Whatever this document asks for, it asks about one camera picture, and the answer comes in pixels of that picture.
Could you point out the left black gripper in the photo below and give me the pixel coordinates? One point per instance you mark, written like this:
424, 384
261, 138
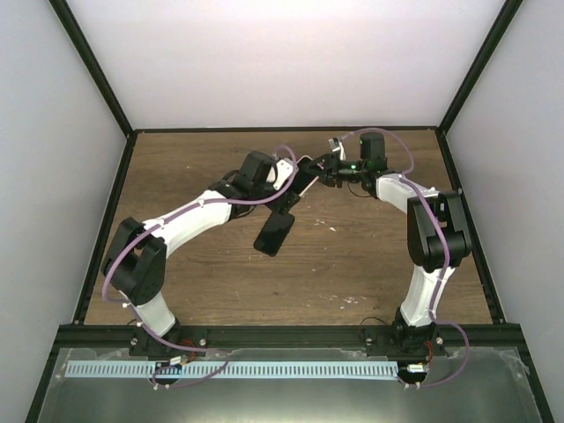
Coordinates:
282, 204

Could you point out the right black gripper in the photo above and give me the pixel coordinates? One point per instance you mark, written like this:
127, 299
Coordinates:
331, 168

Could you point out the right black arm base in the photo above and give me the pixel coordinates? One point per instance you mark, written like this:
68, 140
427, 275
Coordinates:
398, 335

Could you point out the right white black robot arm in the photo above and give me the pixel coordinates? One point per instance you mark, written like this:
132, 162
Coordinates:
437, 233

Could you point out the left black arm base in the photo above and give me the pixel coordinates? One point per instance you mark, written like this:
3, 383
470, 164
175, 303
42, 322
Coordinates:
179, 340

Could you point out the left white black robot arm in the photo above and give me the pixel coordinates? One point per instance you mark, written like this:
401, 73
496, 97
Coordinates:
136, 260

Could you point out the black phone on table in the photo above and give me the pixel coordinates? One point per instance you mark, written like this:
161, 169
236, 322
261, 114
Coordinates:
274, 233

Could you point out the light blue slotted strip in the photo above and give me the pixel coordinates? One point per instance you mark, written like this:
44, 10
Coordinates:
370, 370

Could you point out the clear plastic sheet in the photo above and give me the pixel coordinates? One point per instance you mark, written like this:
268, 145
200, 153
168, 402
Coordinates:
488, 385

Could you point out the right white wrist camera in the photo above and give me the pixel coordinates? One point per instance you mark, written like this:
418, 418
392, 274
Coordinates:
337, 147

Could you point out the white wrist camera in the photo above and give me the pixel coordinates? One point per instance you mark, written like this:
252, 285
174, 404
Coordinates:
337, 147
280, 173

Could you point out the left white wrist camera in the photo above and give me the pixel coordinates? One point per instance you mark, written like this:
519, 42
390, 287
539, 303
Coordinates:
280, 173

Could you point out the black front frame rail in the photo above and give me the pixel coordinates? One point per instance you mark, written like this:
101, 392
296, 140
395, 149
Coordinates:
226, 338

